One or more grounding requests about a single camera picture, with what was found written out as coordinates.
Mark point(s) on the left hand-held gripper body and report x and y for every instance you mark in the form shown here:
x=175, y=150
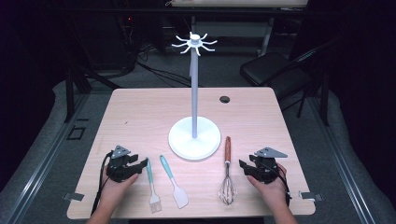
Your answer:
x=120, y=169

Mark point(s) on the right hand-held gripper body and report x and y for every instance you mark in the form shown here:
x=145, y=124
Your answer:
x=266, y=169

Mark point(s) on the white utensil rack stand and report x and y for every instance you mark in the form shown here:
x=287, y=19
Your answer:
x=194, y=93

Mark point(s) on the person's left hand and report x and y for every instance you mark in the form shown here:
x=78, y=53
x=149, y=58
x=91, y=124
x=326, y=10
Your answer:
x=113, y=191

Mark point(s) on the person's right hand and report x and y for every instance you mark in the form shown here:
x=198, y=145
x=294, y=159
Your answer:
x=274, y=193

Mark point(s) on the grey metal table clip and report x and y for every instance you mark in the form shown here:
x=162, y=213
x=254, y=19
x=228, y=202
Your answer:
x=311, y=196
x=74, y=196

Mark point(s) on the black folding chair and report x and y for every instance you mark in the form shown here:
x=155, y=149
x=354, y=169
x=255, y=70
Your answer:
x=271, y=70

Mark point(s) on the pale table with metal legs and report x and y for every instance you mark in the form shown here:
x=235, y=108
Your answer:
x=236, y=3

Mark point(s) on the grey metal floor rail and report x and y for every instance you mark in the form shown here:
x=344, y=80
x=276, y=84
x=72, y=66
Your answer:
x=342, y=161
x=40, y=171

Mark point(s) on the black metal stand frame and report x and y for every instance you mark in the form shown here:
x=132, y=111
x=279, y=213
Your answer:
x=70, y=93

